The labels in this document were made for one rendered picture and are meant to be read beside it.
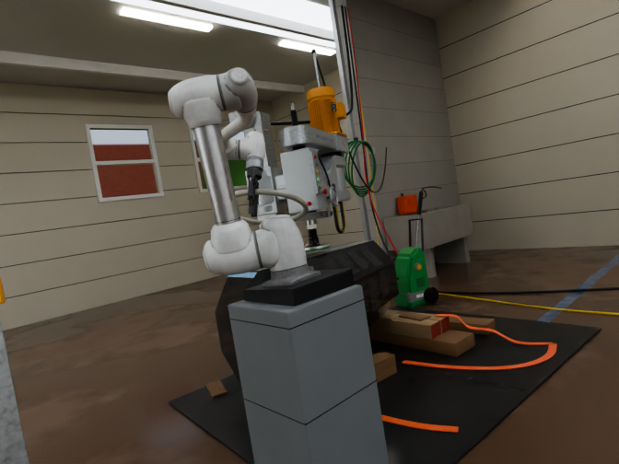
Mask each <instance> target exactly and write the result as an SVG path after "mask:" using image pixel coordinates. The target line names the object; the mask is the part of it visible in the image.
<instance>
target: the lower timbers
mask: <svg viewBox="0 0 619 464"><path fill-rule="evenodd" d="M459 317H460V316H459ZM460 318H461V319H462V321H463V322H464V323H465V324H467V325H469V326H472V327H477V328H488V329H492V330H495V329H496V323H495V319H486V318H473V317H460ZM449 319H450V329H449V330H447V331H445V332H443V333H441V334H440V335H439V336H437V337H435V338H434V339H427V338H420V337H415V336H409V335H403V334H398V333H392V332H387V331H375V330H371V329H370V328H369V327H368V332H369V338H370V340H373V341H378V342H386V343H391V344H395V345H400V346H404V347H409V348H414V349H418V350H423V351H428V352H432V353H437V354H445V355H450V356H455V357H457V356H459V355H461V354H463V353H464V352H466V351H468V350H469V349H471V348H473V347H474V346H475V341H474V334H483V335H489V334H490V333H491V332H492V331H480V330H472V329H469V328H467V327H466V326H465V325H464V324H463V323H462V322H461V321H460V320H459V319H457V318H455V317H449Z"/></svg>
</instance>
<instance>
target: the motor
mask: <svg viewBox="0 0 619 464"><path fill-rule="evenodd" d="M307 101H308V103H309V104H308V110H309V120H310V126H311V127H314V128H317V129H320V130H322V131H325V132H327V133H332V134H336V133H337V134H340V135H341V136H344V137H347V134H346V133H341V129H340V123H339V121H340V120H343V119H346V111H345V105H344V103H342V102H337V103H336V99H335V95H334V90H333V88H332V87H315V88H313V89H311V90H309V91H308V92H307Z"/></svg>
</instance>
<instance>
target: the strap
mask: <svg viewBox="0 0 619 464"><path fill-rule="evenodd" d="M436 316H449V317H455V318H457V319H459V320H460V321H461V322H462V323H463V324H464V325H465V326H466V327H467V328H469V329H472V330H480V331H492V332H494V333H497V334H498V335H500V336H502V337H503V338H505V339H507V340H509V341H511V342H514V343H518V344H526V345H549V346H548V351H547V353H546V354H545V355H544V356H542V357H540V358H538V359H536V360H533V361H530V362H528V363H524V364H519V365H503V366H462V365H437V364H429V363H421V362H415V361H407V360H404V361H403V363H404V364H410V365H423V366H431V367H439V368H451V369H471V370H500V369H513V368H521V367H526V366H531V365H537V364H540V363H541V362H544V361H546V360H548V359H550V358H551V357H552V356H554V355H555V352H556V346H557V343H552V342H519V341H515V340H512V339H510V338H509V337H507V336H505V335H503V334H501V333H500V332H498V331H495V330H492V329H488V328H477V327H472V326H469V325H467V324H465V323H464V322H463V321H462V319H461V318H460V317H459V316H457V315H453V314H436ZM381 416H382V421H384V422H388V423H396V424H399V425H404V426H409V427H413V428H419V429H426V430H432V431H443V432H455V433H458V430H459V426H446V425H434V424H427V423H416V422H411V421H405V420H402V419H397V418H393V417H389V416H385V415H381Z"/></svg>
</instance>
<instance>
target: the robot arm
mask: <svg viewBox="0 0 619 464"><path fill-rule="evenodd" d="M168 97H169V107H170V110H171V112H172V113H173V114H174V115H175V116H176V117H177V118H179V119H184V120H185V121H186V122H187V124H188V126H189V127H190V128H191V129H192V130H193V133H194V138H195V142H196V145H197V149H198V153H199V157H200V161H201V165H202V169H203V172H204V178H205V183H206V187H207V190H208V194H209V198H210V202H211V206H212V210H213V214H214V218H215V221H216V224H215V225H214V226H213V228H212V230H211V240H208V241H207V242H206V243H205V245H204V249H203V257H204V263H205V265H206V268H207V269H208V271H210V272H212V273H216V274H222V275H234V274H241V273H248V272H252V271H255V270H259V269H261V268H270V271H271V278H272V279H271V280H269V281H267V282H265V283H262V286H263V287H267V286H281V285H293V284H297V283H300V282H302V281H305V280H308V279H309V278H312V277H315V276H318V275H321V272H320V271H314V269H313V266H308V264H307V258H306V251H305V246H304V242H303V238H302V236H301V233H300V231H299V229H298V226H297V225H296V223H295V222H294V220H293V219H292V218H291V217H290V216H289V215H272V216H267V217H266V218H265V219H264V220H263V221H262V222H261V229H259V230H256V231H253V232H251V229H250V227H249V224H248V223H247V222H246V221H244V220H243V219H240V214H239V208H238V203H237V199H236V194H235V191H234V186H233V182H232V178H231V174H230V170H229V165H228V160H239V159H240V160H246V170H247V178H248V181H249V186H248V197H249V198H248V200H249V214H251V217H255V216H257V210H258V204H259V195H255V189H260V187H259V182H258V180H260V179H261V178H262V172H263V163H264V158H265V141H264V137H263V135H262V134H261V133H259V132H255V131H252V132H250V133H249V134H248V135H247V136H246V138H245V139H240V140H239V139H235V138H233V137H234V136H235V135H237V134H238V133H240V132H242V131H244V130H245V129H247V128H248V127H249V126H250V125H251V124H252V122H253V121H254V118H255V113H256V108H257V99H258V93H257V88H256V86H255V83H254V81H253V79H252V77H251V75H250V74H249V73H248V72H247V71H246V70H244V69H243V68H240V67H235V68H232V69H230V70H229V71H227V72H226V73H224V74H220V75H204V76H199V77H195V78H191V79H187V80H184V81H182V82H180V83H179V84H177V85H175V86H174V87H173V88H172V89H171V90H170V91H169V94H168ZM225 110H236V111H237V113H238V114H239V117H238V118H237V119H235V120H234V121H233V122H231V123H230V124H229V125H228V126H226V127H225V128H224V129H223V130H222V131H221V130H220V125H219V124H221V121H222V111H225Z"/></svg>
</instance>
